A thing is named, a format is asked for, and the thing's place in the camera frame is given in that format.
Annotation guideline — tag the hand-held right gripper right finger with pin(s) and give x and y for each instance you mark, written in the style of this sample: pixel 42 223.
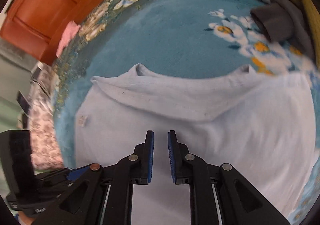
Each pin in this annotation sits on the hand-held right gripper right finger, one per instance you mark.
pixel 172 157

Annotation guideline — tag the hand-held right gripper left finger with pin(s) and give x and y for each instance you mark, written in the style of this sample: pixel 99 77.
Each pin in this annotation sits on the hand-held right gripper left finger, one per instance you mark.
pixel 150 157

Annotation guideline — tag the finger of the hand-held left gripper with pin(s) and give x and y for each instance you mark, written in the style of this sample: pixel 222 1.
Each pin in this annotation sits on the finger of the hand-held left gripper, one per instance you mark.
pixel 77 173

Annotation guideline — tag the light blue shirt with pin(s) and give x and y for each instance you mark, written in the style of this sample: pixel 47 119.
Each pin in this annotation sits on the light blue shirt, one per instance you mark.
pixel 200 115

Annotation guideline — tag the teal floral bed sheet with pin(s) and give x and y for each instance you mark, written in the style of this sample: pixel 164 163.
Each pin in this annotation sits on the teal floral bed sheet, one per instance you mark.
pixel 162 40

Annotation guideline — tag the pink knit cloth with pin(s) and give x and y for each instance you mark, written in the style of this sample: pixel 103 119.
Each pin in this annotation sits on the pink knit cloth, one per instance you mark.
pixel 66 37

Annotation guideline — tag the orange wooden headboard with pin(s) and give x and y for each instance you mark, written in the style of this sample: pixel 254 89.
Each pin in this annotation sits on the orange wooden headboard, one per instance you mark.
pixel 37 15

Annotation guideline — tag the dark grey garment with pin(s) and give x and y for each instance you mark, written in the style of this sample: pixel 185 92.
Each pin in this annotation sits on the dark grey garment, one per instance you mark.
pixel 275 22

